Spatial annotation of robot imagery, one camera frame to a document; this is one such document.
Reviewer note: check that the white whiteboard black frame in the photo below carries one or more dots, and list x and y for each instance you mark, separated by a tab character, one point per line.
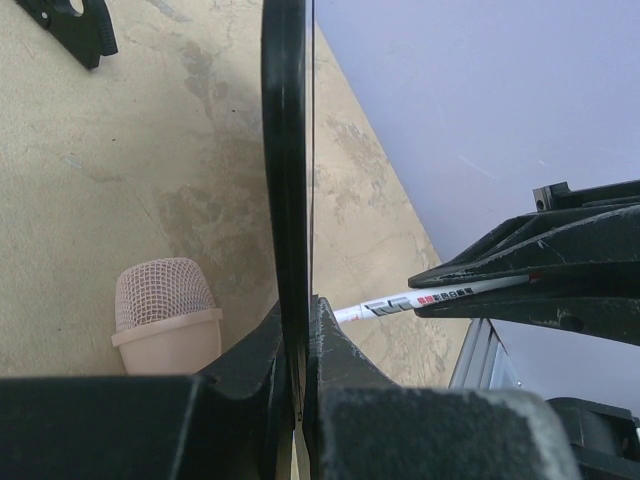
288	120

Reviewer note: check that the pink toy microphone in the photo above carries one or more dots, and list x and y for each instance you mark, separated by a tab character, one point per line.
166	321

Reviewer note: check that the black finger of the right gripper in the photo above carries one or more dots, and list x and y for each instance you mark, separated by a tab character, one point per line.
571	230
606	312

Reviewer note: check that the red capped whiteboard marker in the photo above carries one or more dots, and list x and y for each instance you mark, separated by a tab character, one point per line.
427	297

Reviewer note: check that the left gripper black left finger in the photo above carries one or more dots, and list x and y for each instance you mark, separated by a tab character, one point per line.
231	420

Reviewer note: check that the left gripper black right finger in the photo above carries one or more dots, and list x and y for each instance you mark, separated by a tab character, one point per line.
359	424

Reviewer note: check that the wire whiteboard stand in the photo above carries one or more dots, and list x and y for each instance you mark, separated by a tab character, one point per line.
87	36

